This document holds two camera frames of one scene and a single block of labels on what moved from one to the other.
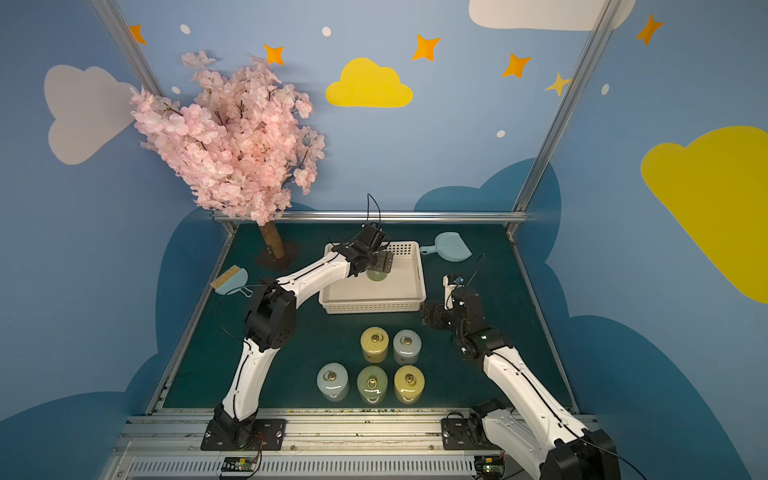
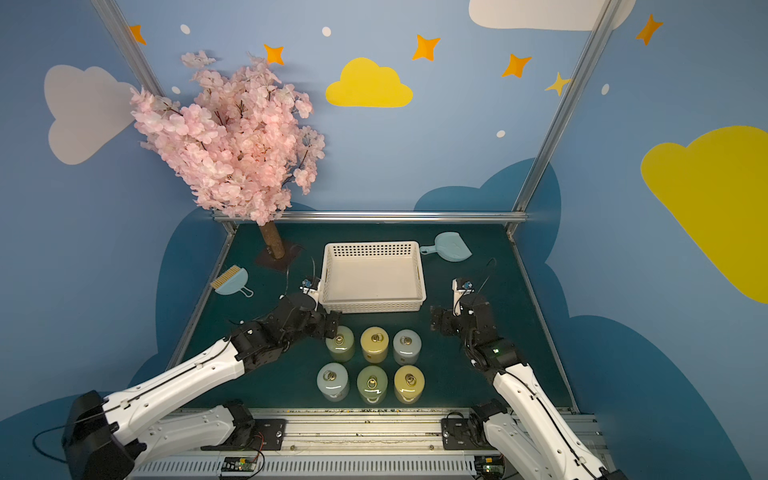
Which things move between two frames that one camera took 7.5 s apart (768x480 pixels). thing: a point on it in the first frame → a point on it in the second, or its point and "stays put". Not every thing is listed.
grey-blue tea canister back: x=407 y=344 stays put
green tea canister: x=375 y=275 → x=341 y=348
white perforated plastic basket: x=402 y=290 stays put
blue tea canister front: x=333 y=381 stays put
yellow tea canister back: x=374 y=344 stays put
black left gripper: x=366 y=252 → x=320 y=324
